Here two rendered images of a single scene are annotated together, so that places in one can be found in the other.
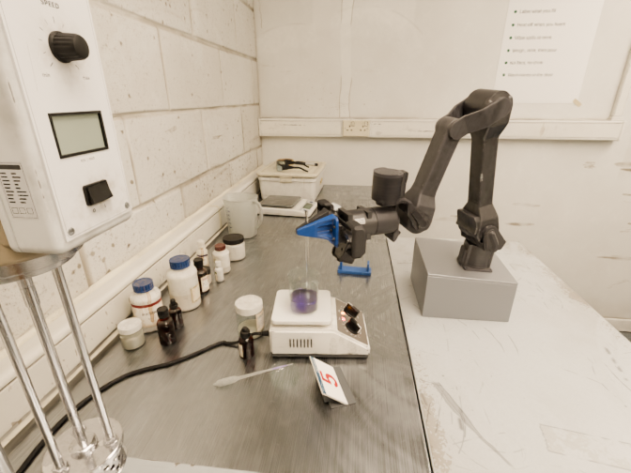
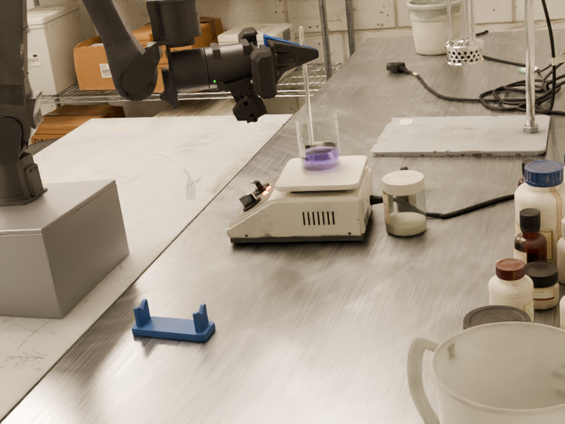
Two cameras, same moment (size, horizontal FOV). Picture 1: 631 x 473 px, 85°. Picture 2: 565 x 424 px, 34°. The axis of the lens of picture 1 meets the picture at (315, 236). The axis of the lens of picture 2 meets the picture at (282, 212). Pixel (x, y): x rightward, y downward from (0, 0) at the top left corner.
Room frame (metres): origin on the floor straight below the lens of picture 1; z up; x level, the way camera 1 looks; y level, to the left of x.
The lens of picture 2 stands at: (1.87, 0.26, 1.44)
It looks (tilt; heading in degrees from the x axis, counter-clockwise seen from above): 22 degrees down; 194
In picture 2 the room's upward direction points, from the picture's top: 7 degrees counter-clockwise
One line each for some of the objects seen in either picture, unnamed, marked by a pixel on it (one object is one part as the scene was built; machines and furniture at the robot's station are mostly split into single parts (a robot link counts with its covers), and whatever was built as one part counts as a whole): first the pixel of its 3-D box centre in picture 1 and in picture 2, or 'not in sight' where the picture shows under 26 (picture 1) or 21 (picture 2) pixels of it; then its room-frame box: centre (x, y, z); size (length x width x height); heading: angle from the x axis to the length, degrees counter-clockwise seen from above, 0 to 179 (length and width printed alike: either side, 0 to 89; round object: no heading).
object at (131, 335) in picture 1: (131, 333); not in sight; (0.60, 0.39, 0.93); 0.05 x 0.05 x 0.05
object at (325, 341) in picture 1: (315, 323); (308, 201); (0.62, 0.00, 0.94); 0.22 x 0.13 x 0.08; 89
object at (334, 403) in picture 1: (331, 378); not in sight; (0.48, -0.03, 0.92); 0.09 x 0.06 x 0.04; 14
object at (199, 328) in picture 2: (354, 267); (171, 319); (0.93, -0.12, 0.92); 0.10 x 0.03 x 0.04; 80
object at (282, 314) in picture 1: (302, 306); (322, 172); (0.62, 0.03, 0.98); 0.12 x 0.12 x 0.01; 89
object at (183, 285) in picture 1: (183, 282); (544, 214); (0.75, 0.33, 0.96); 0.07 x 0.07 x 0.13
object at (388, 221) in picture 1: (385, 220); (182, 71); (0.67, -0.14, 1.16); 0.07 x 0.06 x 0.09; 110
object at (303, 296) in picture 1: (303, 292); (319, 140); (0.60, 0.02, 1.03); 0.07 x 0.06 x 0.08; 174
